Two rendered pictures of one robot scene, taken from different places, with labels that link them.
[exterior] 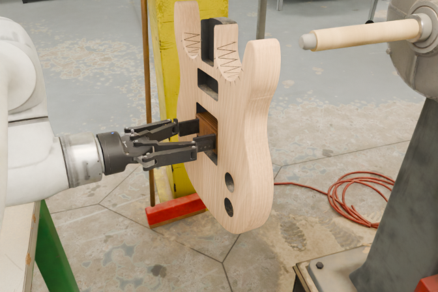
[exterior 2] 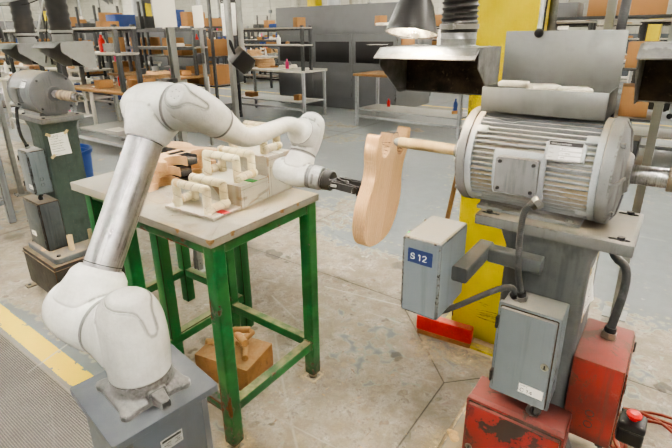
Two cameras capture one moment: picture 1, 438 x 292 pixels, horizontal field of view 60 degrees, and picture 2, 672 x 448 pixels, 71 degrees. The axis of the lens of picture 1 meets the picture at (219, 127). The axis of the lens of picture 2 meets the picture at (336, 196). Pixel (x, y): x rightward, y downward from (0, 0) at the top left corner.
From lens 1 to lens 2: 1.24 m
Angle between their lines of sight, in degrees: 49
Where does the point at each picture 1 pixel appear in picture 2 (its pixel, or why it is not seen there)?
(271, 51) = (374, 139)
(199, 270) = (423, 374)
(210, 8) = not seen: hidden behind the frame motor
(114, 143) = (327, 173)
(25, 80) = (305, 133)
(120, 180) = not seen: hidden behind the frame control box
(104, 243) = (381, 321)
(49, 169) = (299, 171)
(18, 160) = (291, 162)
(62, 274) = (308, 258)
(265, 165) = (365, 198)
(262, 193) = (359, 211)
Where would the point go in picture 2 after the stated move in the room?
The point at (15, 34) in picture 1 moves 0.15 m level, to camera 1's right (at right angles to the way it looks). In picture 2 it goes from (315, 119) to (339, 124)
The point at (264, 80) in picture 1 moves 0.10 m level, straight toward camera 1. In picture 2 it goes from (368, 151) to (341, 156)
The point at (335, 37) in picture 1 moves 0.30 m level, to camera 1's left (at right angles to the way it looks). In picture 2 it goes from (406, 141) to (344, 127)
